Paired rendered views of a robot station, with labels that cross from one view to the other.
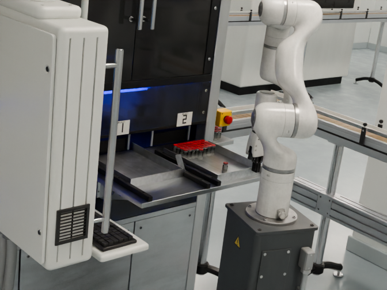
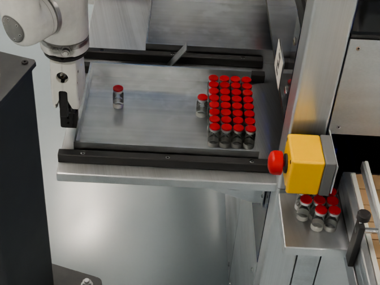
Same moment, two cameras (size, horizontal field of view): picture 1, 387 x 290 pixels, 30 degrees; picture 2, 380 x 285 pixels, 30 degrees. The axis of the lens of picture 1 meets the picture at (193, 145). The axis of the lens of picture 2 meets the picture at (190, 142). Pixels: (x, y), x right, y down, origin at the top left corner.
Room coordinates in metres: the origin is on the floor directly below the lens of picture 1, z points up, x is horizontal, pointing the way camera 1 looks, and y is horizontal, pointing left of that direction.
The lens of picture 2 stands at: (3.63, -0.90, 1.76)
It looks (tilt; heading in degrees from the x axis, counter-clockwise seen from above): 40 degrees down; 131
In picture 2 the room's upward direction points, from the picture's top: 5 degrees clockwise
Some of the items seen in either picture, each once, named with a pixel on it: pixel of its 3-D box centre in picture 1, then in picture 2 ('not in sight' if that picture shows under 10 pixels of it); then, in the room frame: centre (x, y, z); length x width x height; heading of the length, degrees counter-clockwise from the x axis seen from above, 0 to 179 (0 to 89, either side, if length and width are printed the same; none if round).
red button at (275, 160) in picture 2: (227, 119); (279, 163); (3.17, -0.14, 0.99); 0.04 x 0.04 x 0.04; 43
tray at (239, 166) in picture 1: (212, 160); (168, 110); (2.87, -0.09, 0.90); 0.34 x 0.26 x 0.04; 43
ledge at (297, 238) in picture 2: (213, 139); (319, 224); (3.25, -0.09, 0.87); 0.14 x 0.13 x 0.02; 43
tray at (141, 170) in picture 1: (131, 163); (220, 23); (2.72, 0.24, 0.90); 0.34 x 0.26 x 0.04; 43
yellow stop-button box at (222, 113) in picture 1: (220, 117); (307, 164); (3.21, -0.11, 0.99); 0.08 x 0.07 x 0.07; 43
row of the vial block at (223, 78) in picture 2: (195, 150); (224, 110); (2.95, -0.01, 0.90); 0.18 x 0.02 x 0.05; 133
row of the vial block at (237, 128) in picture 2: (192, 148); (236, 111); (2.96, 0.00, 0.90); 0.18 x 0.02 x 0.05; 133
